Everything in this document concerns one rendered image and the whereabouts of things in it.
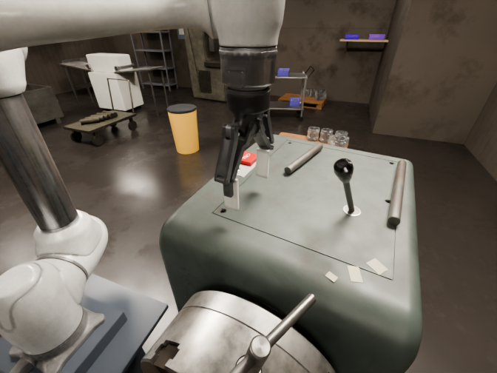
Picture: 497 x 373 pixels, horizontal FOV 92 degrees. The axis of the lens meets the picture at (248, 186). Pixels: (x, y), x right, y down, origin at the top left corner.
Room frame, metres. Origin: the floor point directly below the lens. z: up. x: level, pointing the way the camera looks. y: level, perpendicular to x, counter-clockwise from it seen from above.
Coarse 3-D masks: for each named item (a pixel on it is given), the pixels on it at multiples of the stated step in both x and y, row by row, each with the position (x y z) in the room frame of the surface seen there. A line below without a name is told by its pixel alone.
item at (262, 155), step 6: (258, 150) 0.49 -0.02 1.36; (264, 150) 0.49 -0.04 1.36; (258, 156) 0.49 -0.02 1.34; (264, 156) 0.48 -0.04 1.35; (258, 162) 0.49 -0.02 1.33; (264, 162) 0.48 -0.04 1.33; (258, 168) 0.49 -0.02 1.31; (264, 168) 0.48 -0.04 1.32; (258, 174) 0.49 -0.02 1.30; (264, 174) 0.48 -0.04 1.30
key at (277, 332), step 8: (312, 296) 0.18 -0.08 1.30; (304, 304) 0.17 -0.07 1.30; (312, 304) 0.17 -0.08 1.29; (296, 312) 0.16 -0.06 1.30; (304, 312) 0.16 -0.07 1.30; (288, 320) 0.15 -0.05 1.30; (296, 320) 0.15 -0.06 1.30; (280, 328) 0.14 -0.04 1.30; (288, 328) 0.14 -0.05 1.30; (272, 336) 0.13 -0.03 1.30; (280, 336) 0.13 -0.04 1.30; (272, 344) 0.12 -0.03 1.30; (248, 360) 0.11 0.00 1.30; (240, 368) 0.10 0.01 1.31; (248, 368) 0.10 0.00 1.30
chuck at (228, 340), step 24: (192, 312) 0.21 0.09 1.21; (216, 312) 0.20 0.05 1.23; (168, 336) 0.18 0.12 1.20; (192, 336) 0.17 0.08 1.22; (216, 336) 0.16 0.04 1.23; (240, 336) 0.16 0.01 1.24; (144, 360) 0.15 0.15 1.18; (168, 360) 0.14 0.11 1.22; (192, 360) 0.13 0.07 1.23; (216, 360) 0.13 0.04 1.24; (288, 360) 0.14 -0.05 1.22
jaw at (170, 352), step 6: (162, 348) 0.16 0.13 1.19; (168, 348) 0.16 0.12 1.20; (174, 348) 0.16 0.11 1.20; (162, 354) 0.15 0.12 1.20; (168, 354) 0.15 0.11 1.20; (174, 354) 0.15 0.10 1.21; (156, 360) 0.15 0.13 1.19; (162, 360) 0.14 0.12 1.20; (156, 366) 0.14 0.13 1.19; (162, 366) 0.14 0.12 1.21; (162, 372) 0.14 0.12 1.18
